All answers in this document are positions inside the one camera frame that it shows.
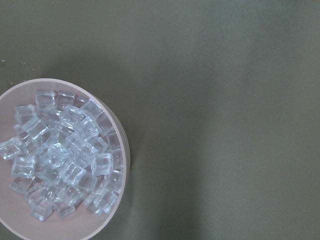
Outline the pink bowl of ice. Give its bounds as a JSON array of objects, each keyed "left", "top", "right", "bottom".
[{"left": 0, "top": 78, "right": 131, "bottom": 240}]

